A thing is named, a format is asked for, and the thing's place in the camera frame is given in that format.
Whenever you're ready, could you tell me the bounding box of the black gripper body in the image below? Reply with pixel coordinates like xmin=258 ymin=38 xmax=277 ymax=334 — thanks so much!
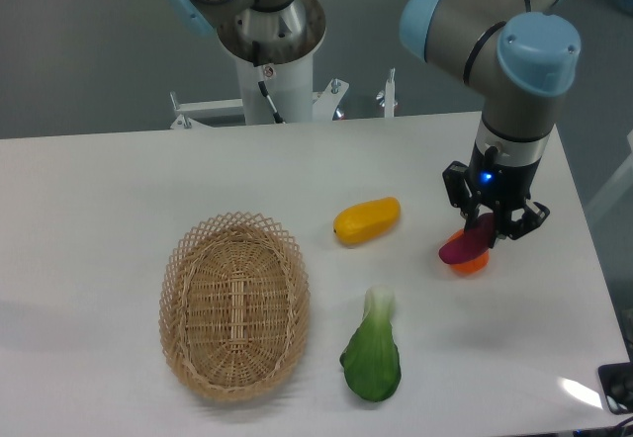
xmin=467 ymin=145 xmax=539 ymax=219

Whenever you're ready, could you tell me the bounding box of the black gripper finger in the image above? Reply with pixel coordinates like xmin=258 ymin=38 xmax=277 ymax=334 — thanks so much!
xmin=442 ymin=161 xmax=481 ymax=231
xmin=489 ymin=199 xmax=550 ymax=249

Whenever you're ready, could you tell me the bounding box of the purple sweet potato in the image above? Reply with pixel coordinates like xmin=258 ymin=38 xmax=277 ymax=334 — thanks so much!
xmin=438 ymin=213 xmax=496 ymax=265

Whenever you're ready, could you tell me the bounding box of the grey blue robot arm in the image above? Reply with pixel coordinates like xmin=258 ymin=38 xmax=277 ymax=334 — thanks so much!
xmin=169 ymin=0 xmax=581 ymax=262

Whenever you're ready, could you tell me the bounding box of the orange fruit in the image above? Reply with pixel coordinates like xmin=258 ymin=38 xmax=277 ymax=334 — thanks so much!
xmin=449 ymin=251 xmax=490 ymax=276

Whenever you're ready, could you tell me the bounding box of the yellow mango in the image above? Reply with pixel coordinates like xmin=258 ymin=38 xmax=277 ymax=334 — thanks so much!
xmin=332 ymin=197 xmax=401 ymax=246

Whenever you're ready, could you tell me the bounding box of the black device at table edge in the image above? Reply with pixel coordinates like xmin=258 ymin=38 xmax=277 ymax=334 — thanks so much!
xmin=597 ymin=362 xmax=632 ymax=415

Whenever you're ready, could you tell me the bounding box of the green bok choy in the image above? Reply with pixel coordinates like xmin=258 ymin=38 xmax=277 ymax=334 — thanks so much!
xmin=339 ymin=286 xmax=402 ymax=402

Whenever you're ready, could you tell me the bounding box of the woven wicker basket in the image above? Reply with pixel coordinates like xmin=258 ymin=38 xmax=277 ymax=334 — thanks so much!
xmin=159 ymin=212 xmax=310 ymax=402

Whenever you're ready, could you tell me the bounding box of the white frame bracket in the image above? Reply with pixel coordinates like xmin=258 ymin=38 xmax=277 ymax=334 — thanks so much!
xmin=168 ymin=67 xmax=400 ymax=130

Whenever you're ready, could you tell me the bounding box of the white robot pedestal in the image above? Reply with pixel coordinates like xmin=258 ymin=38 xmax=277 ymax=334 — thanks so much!
xmin=217 ymin=0 xmax=325 ymax=118

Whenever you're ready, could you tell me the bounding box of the black cable on pedestal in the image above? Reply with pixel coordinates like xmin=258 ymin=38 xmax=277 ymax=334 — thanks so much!
xmin=252 ymin=41 xmax=288 ymax=125

